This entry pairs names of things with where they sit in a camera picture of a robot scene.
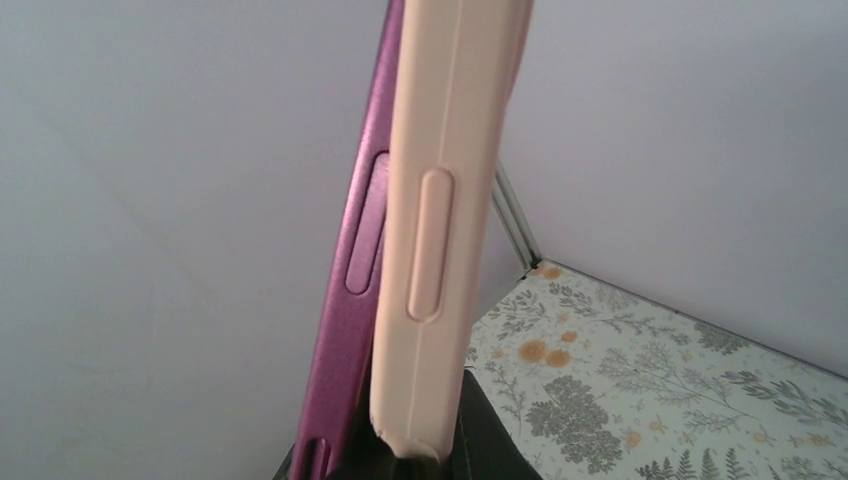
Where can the pink phone case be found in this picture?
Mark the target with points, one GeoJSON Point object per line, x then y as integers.
{"type": "Point", "coordinates": [457, 65]}

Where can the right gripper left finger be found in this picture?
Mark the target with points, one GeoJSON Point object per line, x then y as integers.
{"type": "Point", "coordinates": [363, 457]}

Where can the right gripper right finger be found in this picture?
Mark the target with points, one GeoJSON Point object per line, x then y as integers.
{"type": "Point", "coordinates": [483, 448]}

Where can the floral patterned table mat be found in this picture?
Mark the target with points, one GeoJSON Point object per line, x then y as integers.
{"type": "Point", "coordinates": [593, 382]}

